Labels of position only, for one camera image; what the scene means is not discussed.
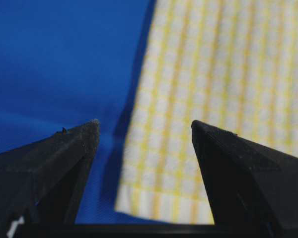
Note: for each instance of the yellow checked towel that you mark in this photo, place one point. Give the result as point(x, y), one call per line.
point(229, 63)

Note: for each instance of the blue table cloth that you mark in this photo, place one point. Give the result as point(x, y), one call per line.
point(64, 63)

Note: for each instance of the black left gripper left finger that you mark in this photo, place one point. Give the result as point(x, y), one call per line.
point(43, 182)

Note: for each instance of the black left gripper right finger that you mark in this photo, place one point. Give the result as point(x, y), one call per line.
point(252, 189)

